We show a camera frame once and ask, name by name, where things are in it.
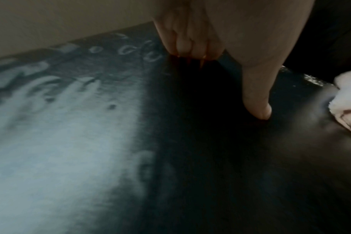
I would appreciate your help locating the pink cleaning cloth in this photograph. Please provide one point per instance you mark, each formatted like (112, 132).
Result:
(349, 98)

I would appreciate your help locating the person's left hand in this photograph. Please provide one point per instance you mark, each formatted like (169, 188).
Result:
(236, 27)

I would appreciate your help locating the black office chair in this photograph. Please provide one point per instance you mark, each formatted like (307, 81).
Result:
(135, 148)

